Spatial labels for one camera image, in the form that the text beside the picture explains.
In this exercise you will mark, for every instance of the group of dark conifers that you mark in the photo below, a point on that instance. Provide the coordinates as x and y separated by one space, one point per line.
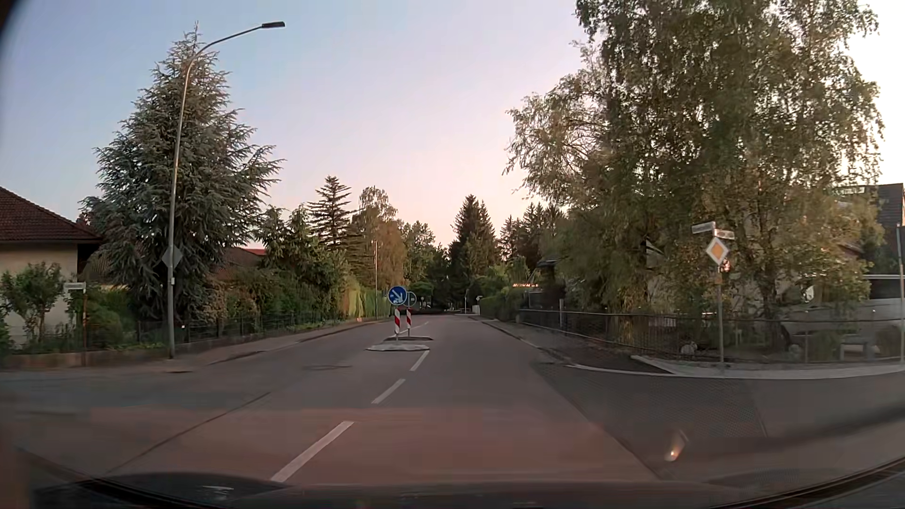
495 240

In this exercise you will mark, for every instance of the green hedge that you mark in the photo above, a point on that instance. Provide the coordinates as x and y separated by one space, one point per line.
498 304

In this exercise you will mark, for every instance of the blue round sign with beacons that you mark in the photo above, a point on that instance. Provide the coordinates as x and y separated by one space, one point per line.
397 297

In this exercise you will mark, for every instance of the kerbed traffic island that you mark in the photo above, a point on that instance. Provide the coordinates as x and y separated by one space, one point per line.
398 347

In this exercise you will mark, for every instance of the row of trees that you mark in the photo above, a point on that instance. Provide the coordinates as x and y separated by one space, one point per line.
339 247

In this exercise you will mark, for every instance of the grey asphalt road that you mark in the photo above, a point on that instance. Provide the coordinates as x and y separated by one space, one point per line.
466 396

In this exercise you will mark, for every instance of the grey pavement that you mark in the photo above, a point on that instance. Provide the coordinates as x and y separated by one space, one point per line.
233 348
707 367

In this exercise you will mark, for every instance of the road markings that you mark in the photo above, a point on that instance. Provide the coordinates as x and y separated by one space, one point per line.
311 451

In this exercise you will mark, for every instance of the car's own bonnet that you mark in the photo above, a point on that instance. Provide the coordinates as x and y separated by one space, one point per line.
396 495

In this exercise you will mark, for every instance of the dark metal fence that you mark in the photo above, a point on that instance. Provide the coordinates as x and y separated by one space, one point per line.
212 329
707 338

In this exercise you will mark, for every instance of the yellow diamond priority road sign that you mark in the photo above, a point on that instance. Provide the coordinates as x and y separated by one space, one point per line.
718 251

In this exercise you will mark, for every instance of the large dark conifer tree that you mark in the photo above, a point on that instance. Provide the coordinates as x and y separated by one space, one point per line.
187 177

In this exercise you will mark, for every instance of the large birch tree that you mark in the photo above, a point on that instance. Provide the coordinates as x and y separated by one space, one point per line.
707 141

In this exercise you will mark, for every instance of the house with red tiled roof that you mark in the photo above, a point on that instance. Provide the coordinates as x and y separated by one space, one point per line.
35 254

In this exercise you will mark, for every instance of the small leafy tree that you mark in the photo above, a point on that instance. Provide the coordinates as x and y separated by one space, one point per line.
32 290

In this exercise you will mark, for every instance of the house with dark roof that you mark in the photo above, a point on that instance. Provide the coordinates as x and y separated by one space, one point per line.
880 247

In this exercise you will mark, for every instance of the grey pole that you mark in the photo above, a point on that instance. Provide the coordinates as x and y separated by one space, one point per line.
900 293

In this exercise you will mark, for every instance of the tall grey lamp post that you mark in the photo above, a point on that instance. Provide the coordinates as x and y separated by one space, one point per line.
172 212

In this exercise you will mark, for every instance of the street name sign on post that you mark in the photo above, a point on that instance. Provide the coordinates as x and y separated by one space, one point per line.
79 297

